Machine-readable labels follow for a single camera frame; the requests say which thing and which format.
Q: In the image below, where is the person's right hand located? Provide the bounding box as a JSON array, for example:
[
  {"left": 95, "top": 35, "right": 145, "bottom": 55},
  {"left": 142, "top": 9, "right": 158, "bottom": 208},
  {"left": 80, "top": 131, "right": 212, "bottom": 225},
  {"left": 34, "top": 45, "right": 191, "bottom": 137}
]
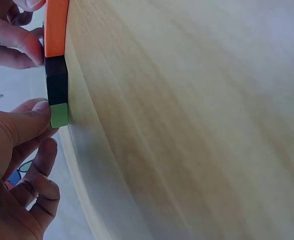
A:
[{"left": 0, "top": 0, "right": 47, "bottom": 70}]

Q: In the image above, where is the green block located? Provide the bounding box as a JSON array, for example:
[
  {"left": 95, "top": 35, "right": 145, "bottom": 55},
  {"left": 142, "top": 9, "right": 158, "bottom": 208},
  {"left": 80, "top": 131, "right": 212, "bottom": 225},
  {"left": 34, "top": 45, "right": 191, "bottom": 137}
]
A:
[{"left": 50, "top": 102, "right": 69, "bottom": 129}]

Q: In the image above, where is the orange block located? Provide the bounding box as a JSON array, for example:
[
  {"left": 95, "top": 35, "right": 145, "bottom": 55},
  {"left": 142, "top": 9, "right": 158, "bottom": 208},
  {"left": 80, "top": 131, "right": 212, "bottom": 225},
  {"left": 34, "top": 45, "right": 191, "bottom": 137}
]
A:
[{"left": 44, "top": 0, "right": 70, "bottom": 59}]

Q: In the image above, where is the black block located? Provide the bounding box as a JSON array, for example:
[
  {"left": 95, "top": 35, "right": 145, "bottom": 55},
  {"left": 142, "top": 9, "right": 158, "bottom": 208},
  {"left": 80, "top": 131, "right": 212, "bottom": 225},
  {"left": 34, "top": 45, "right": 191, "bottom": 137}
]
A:
[{"left": 44, "top": 55, "right": 69, "bottom": 106}]

